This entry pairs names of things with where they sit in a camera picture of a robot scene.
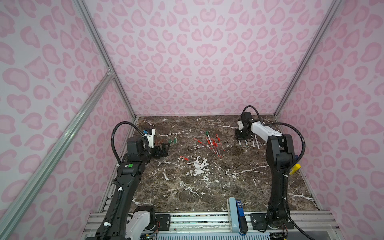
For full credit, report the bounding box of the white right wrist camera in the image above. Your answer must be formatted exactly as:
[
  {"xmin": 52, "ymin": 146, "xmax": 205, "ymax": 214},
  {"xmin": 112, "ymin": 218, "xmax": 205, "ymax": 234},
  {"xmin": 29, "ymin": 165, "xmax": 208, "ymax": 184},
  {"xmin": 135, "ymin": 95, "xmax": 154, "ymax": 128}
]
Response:
[{"xmin": 238, "ymin": 120, "xmax": 247, "ymax": 131}]

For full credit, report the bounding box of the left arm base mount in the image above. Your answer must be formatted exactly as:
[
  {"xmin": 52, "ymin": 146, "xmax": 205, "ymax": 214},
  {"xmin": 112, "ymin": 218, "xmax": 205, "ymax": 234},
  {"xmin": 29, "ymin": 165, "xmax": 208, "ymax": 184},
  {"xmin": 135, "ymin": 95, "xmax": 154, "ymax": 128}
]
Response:
[{"xmin": 126, "ymin": 206, "xmax": 171, "ymax": 233}]

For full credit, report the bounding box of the aluminium front rail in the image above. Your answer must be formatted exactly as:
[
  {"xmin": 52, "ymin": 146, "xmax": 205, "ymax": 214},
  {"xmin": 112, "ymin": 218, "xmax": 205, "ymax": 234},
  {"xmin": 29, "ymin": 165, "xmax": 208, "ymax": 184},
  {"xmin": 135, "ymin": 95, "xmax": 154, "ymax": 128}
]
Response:
[{"xmin": 80, "ymin": 210, "xmax": 340, "ymax": 238}]

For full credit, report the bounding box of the red pen cluster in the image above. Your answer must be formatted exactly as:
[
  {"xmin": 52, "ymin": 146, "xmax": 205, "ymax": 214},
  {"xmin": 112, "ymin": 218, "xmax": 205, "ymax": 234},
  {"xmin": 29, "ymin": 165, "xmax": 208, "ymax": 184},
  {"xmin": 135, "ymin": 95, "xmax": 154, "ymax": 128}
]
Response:
[
  {"xmin": 211, "ymin": 139, "xmax": 221, "ymax": 157},
  {"xmin": 212, "ymin": 139, "xmax": 222, "ymax": 158},
  {"xmin": 216, "ymin": 134, "xmax": 225, "ymax": 152}
]

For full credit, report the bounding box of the yellow marker by wall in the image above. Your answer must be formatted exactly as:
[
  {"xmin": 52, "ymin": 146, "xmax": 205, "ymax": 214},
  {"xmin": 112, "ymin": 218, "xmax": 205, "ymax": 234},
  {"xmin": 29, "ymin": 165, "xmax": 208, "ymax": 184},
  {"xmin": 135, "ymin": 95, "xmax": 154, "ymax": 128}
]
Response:
[{"xmin": 290, "ymin": 164, "xmax": 301, "ymax": 175}]

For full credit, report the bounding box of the left corner frame post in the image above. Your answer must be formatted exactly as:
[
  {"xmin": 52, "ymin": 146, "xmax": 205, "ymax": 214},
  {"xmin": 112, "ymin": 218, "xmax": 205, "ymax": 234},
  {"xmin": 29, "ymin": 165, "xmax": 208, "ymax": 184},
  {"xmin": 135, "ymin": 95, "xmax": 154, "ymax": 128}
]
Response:
[{"xmin": 73, "ymin": 0, "xmax": 137, "ymax": 120}]

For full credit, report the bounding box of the aluminium frame diagonal bar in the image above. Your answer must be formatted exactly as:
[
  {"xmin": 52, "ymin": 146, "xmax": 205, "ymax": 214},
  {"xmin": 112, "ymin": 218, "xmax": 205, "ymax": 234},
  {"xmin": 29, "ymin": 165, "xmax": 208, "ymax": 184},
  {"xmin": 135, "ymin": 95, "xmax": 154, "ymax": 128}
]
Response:
[{"xmin": 1, "ymin": 72, "xmax": 115, "ymax": 240}]

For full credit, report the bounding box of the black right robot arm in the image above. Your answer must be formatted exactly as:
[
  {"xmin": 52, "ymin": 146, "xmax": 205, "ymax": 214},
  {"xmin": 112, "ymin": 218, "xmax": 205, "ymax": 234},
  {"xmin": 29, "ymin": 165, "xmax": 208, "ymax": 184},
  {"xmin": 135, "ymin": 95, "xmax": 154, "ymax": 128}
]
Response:
[{"xmin": 235, "ymin": 105, "xmax": 306, "ymax": 233}]

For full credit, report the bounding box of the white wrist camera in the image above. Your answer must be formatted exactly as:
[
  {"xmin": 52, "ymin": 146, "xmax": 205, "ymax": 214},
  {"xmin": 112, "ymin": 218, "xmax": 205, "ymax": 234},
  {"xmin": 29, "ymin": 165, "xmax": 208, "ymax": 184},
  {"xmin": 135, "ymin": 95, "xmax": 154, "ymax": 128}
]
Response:
[
  {"xmin": 238, "ymin": 120, "xmax": 247, "ymax": 131},
  {"xmin": 143, "ymin": 128, "xmax": 156, "ymax": 149}
]

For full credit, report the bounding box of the corner frame post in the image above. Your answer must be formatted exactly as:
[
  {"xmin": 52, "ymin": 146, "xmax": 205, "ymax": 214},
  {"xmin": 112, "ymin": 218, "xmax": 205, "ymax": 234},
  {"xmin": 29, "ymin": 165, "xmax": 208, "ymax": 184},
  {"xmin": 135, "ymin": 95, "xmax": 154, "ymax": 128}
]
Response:
[
  {"xmin": 73, "ymin": 0, "xmax": 137, "ymax": 120},
  {"xmin": 274, "ymin": 0, "xmax": 344, "ymax": 119}
]

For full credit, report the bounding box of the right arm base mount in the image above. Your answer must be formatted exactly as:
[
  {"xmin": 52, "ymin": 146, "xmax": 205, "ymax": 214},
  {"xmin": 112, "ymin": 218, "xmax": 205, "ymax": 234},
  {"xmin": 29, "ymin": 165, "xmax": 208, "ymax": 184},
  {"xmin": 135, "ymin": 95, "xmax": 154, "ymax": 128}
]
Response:
[{"xmin": 250, "ymin": 213, "xmax": 295, "ymax": 233}]

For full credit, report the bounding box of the blue device on rail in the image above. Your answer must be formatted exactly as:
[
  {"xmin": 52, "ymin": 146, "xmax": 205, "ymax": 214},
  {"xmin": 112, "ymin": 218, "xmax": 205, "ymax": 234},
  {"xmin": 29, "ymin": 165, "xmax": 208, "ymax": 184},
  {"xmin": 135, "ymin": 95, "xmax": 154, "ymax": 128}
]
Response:
[{"xmin": 236, "ymin": 200, "xmax": 249, "ymax": 236}]

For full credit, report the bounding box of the light blue rail bracket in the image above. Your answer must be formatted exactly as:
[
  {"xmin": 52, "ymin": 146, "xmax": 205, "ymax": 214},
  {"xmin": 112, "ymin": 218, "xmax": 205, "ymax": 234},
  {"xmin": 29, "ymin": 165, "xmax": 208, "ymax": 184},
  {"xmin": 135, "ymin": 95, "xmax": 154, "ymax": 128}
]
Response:
[{"xmin": 227, "ymin": 197, "xmax": 240, "ymax": 234}]

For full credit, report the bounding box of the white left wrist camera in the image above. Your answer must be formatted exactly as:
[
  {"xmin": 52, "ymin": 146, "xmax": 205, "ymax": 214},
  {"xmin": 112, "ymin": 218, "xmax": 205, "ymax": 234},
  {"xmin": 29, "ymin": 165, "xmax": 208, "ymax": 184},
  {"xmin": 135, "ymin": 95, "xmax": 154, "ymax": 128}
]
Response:
[{"xmin": 143, "ymin": 128, "xmax": 156, "ymax": 149}]

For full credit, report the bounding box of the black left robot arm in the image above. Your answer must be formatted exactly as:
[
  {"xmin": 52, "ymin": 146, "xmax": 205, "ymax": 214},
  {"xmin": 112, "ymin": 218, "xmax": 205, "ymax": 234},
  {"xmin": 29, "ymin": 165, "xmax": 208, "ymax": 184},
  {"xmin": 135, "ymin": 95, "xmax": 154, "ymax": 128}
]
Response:
[{"xmin": 92, "ymin": 121, "xmax": 170, "ymax": 240}]

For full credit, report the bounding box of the right corner frame post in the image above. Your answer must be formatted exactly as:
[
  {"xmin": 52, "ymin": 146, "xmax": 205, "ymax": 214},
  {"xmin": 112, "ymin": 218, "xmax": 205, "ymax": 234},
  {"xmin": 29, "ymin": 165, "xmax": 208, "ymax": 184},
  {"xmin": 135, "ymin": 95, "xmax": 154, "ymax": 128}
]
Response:
[{"xmin": 274, "ymin": 0, "xmax": 344, "ymax": 119}]

